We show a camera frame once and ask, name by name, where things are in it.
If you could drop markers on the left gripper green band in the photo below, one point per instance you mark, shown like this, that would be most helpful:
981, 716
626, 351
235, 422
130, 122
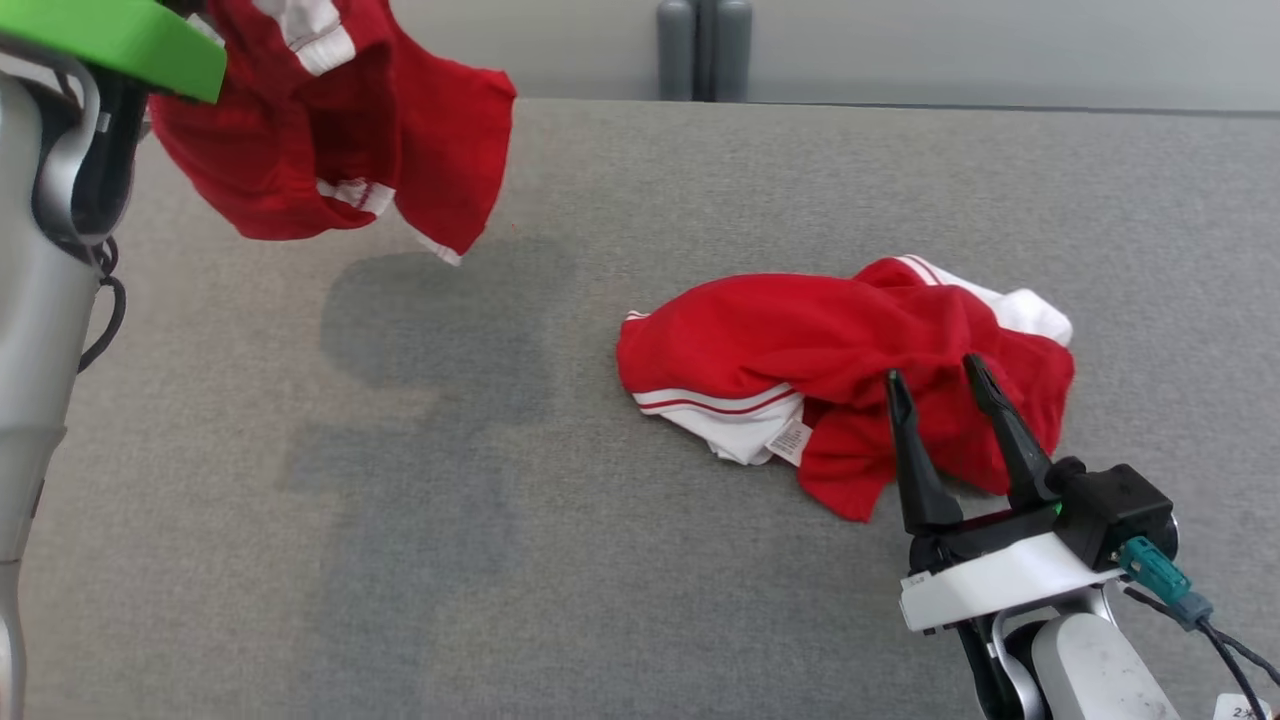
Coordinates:
100, 35

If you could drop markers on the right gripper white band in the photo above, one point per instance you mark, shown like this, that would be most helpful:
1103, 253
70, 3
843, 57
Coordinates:
1010, 575

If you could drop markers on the red shorts with white stripe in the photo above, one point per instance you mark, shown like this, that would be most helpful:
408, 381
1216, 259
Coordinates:
290, 140

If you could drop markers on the red white basketball jersey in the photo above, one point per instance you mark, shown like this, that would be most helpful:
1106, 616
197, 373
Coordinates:
780, 340

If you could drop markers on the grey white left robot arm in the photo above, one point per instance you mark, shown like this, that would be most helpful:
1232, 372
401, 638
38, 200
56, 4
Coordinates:
30, 300

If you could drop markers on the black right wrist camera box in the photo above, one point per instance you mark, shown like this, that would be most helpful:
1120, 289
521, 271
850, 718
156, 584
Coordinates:
1115, 510

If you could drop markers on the grey partition base rail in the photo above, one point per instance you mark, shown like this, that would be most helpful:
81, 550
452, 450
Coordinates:
1000, 105

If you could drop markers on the grey double partition post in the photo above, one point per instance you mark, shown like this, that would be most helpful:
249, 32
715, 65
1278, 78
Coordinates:
703, 50

